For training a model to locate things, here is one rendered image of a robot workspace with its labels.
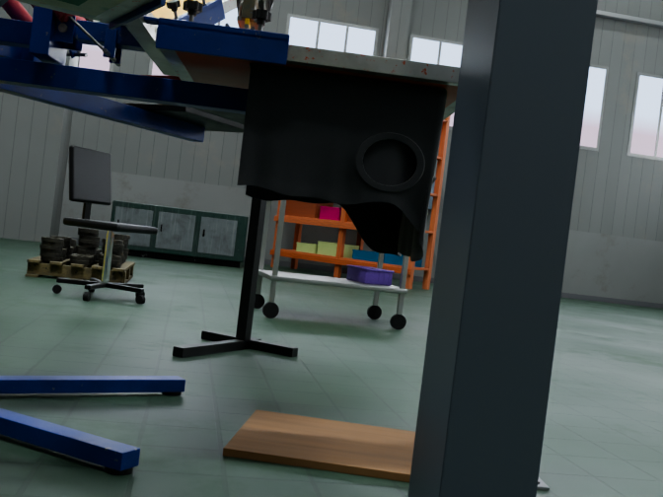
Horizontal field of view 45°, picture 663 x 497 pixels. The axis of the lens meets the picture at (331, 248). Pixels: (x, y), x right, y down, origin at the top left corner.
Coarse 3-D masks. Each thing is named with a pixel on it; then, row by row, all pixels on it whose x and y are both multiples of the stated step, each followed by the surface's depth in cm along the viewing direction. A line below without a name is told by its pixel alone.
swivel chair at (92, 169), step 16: (80, 160) 501; (96, 160) 515; (80, 176) 500; (96, 176) 515; (80, 192) 500; (96, 192) 514; (64, 224) 494; (80, 224) 488; (96, 224) 484; (112, 224) 480; (128, 224) 507; (112, 240) 505; (96, 288) 487; (112, 288) 502; (128, 288) 497
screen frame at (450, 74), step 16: (288, 48) 186; (304, 48) 186; (320, 48) 186; (176, 64) 207; (304, 64) 188; (320, 64) 186; (336, 64) 187; (352, 64) 187; (368, 64) 187; (384, 64) 187; (400, 64) 188; (416, 64) 188; (432, 64) 188; (192, 80) 228; (416, 80) 191; (432, 80) 189; (448, 80) 188; (448, 112) 231
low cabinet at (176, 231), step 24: (120, 216) 999; (144, 216) 1004; (168, 216) 1009; (192, 216) 1014; (216, 216) 1020; (240, 216) 1025; (144, 240) 1005; (168, 240) 1010; (192, 240) 1016; (216, 240) 1021; (240, 240) 1026; (216, 264) 1026
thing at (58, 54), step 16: (48, 16) 203; (0, 32) 208; (16, 32) 208; (32, 32) 203; (48, 32) 203; (0, 48) 229; (16, 48) 234; (32, 48) 203; (48, 48) 204; (64, 48) 216; (80, 48) 216; (64, 64) 218
